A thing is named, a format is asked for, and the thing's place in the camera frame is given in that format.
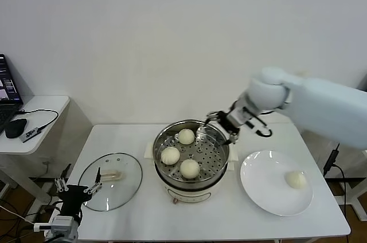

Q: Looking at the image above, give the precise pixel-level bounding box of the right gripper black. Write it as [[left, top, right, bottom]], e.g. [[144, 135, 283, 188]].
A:
[[205, 110, 245, 145]]

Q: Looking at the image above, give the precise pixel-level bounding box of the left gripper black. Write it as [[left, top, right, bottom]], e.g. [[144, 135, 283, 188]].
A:
[[54, 164, 103, 217]]

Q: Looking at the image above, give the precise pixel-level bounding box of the white steamed baozi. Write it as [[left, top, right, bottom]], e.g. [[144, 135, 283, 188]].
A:
[[179, 159, 201, 179], [160, 147, 181, 166], [177, 128, 196, 146], [284, 170, 306, 190]]

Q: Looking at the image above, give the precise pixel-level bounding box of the glass pot lid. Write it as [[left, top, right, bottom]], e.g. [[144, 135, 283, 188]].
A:
[[76, 152, 143, 212]]

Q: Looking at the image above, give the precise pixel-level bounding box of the stainless steel steamer basket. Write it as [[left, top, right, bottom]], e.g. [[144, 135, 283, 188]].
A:
[[143, 120, 239, 186]]

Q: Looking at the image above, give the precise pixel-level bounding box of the white round plate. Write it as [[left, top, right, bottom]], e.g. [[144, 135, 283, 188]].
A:
[[239, 150, 314, 217]]

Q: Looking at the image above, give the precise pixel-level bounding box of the black computer mouse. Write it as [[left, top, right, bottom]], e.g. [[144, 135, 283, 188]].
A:
[[4, 119, 27, 140]]

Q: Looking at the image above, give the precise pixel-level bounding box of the open black laptop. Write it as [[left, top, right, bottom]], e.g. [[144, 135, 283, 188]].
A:
[[0, 54, 24, 134]]

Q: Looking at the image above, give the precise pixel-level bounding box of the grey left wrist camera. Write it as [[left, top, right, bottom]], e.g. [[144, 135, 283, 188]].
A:
[[33, 215, 77, 234]]

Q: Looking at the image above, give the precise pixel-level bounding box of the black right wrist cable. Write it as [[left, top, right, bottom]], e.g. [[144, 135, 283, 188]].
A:
[[246, 115, 272, 138]]

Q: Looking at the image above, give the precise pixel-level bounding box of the white floor cable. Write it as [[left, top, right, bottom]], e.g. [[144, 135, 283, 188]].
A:
[[0, 207, 45, 231]]

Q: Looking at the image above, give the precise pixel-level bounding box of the black floor cable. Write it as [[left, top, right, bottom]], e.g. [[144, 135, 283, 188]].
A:
[[0, 198, 58, 224]]

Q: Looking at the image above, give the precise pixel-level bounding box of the black usb cable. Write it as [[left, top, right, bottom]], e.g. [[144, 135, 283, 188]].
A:
[[15, 108, 59, 132]]

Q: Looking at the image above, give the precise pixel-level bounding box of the black power adapter cable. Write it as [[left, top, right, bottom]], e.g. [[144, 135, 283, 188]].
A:
[[322, 142, 353, 206]]

